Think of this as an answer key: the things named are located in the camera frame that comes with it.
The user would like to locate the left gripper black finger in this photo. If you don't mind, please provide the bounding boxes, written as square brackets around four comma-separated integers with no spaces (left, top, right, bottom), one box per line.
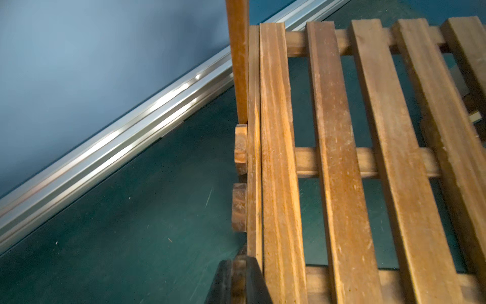
[205,255,273,303]

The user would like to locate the brown wooden slatted shelf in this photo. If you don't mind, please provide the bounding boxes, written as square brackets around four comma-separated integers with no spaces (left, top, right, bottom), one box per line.
[226,1,485,303]

